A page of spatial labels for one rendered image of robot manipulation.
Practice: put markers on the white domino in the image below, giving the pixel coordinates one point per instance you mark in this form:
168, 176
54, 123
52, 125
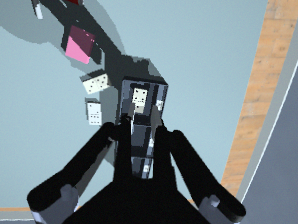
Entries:
98, 83
139, 98
95, 116

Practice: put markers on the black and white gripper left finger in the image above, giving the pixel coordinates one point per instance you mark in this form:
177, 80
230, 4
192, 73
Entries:
55, 199

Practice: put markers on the dark grey rack of bins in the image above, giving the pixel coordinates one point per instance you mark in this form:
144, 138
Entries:
141, 136

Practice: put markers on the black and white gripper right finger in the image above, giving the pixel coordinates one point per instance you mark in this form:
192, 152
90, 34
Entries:
213, 201

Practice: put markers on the red battery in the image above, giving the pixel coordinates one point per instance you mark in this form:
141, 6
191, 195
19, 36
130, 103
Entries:
78, 2

